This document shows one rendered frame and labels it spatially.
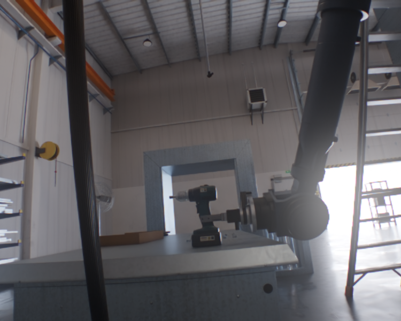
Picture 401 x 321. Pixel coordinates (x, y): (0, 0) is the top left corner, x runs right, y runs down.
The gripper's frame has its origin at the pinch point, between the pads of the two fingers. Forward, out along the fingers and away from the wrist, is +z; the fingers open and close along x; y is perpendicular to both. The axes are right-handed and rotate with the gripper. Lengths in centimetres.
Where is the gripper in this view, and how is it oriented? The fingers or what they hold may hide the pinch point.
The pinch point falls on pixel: (206, 218)
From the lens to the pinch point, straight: 106.8
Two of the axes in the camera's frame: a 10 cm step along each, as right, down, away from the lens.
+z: -9.9, 1.1, 1.0
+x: 1.2, 2.3, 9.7
